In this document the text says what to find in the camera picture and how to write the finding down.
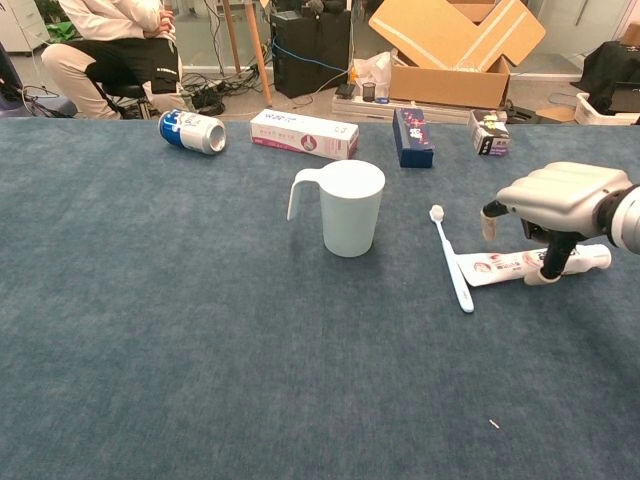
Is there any white cabinet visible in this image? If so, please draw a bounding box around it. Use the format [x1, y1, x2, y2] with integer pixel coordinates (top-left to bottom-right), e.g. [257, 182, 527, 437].
[0, 0, 51, 53]

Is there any white plastic bag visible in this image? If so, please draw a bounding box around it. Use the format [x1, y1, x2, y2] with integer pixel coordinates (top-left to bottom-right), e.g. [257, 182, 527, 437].
[352, 49, 394, 99]

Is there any white toothpaste tube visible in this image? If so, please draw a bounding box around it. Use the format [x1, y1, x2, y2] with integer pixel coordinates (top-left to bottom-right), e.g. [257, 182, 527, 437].
[459, 243, 613, 288]

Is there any pale blue handled cup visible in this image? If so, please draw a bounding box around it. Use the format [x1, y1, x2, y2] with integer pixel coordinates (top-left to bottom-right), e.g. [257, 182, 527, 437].
[286, 159, 387, 259]

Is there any small black box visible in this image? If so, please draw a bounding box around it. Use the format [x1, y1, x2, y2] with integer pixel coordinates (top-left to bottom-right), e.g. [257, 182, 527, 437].
[467, 109, 511, 157]

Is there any black cloth covered object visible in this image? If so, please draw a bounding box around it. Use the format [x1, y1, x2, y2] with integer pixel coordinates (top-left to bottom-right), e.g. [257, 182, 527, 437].
[582, 40, 640, 115]

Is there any seated person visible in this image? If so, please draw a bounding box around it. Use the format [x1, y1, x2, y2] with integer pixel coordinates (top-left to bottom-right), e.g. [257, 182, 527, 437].
[39, 0, 189, 120]

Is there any white storage bin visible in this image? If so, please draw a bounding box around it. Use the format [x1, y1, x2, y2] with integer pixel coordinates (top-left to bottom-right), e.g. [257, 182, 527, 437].
[573, 92, 640, 126]

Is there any blue white drink can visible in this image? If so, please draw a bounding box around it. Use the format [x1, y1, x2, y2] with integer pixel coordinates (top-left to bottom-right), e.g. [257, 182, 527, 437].
[158, 109, 227, 156]

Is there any long white toothpaste box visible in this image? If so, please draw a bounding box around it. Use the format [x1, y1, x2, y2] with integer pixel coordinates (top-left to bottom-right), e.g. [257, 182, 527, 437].
[249, 108, 360, 161]

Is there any blue padded chair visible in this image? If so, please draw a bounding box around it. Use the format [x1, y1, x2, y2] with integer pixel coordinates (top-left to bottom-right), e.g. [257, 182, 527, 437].
[0, 42, 79, 119]

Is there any wooden easel leg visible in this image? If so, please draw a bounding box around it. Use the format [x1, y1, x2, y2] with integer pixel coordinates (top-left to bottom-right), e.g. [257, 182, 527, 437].
[222, 0, 274, 107]

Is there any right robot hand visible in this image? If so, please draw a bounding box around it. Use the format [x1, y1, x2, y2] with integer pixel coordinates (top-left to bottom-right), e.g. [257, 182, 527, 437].
[479, 161, 632, 287]

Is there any light blue toothbrush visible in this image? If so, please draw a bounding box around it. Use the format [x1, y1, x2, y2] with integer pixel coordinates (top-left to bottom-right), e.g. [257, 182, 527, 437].
[428, 204, 475, 315]

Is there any aluminium rail stack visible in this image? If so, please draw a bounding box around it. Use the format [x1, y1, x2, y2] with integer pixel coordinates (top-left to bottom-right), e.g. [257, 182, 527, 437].
[331, 92, 501, 126]

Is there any black computer tower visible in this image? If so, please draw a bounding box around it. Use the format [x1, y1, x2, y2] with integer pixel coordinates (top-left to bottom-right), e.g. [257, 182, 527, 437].
[269, 9, 352, 100]

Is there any blue felt table mat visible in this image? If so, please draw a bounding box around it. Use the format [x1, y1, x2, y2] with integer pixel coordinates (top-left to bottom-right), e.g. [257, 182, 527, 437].
[0, 117, 640, 480]

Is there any dark blue long box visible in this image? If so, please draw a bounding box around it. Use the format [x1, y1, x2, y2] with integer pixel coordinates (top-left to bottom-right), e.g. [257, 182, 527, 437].
[392, 106, 435, 169]

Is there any large open cardboard box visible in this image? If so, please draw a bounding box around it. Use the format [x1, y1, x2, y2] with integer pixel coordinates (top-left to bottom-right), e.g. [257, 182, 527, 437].
[368, 0, 547, 110]

